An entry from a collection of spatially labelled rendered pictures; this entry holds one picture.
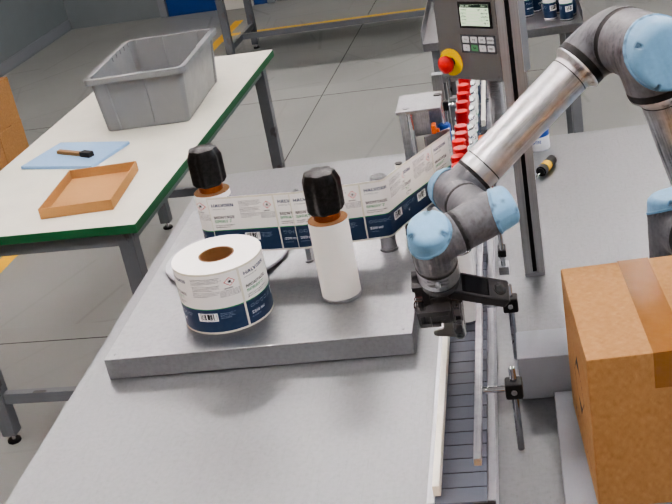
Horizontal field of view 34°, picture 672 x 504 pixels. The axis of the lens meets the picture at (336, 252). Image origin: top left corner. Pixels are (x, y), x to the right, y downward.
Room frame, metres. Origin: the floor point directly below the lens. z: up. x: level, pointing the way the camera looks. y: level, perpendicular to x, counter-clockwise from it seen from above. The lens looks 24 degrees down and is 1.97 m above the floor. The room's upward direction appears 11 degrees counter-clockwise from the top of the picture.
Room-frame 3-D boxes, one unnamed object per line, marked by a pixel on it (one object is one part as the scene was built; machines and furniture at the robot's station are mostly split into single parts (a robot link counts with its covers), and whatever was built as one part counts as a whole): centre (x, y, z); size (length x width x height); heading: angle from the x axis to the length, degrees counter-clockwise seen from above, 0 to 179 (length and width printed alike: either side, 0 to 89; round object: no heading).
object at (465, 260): (1.95, -0.24, 0.98); 0.05 x 0.05 x 0.20
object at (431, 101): (2.62, -0.28, 1.14); 0.14 x 0.11 x 0.01; 168
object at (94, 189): (3.39, 0.75, 0.82); 0.34 x 0.24 x 0.04; 172
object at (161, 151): (4.06, 0.71, 0.40); 1.90 x 0.75 x 0.80; 166
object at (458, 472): (2.19, -0.29, 0.86); 1.65 x 0.08 x 0.04; 168
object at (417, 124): (2.62, -0.28, 1.01); 0.14 x 0.13 x 0.26; 168
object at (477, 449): (1.90, -0.26, 0.95); 1.07 x 0.01 x 0.01; 168
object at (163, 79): (4.29, 0.56, 0.91); 0.60 x 0.40 x 0.22; 169
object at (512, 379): (1.56, -0.23, 0.91); 0.07 x 0.03 x 0.17; 78
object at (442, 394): (1.91, -0.19, 0.90); 1.07 x 0.01 x 0.02; 168
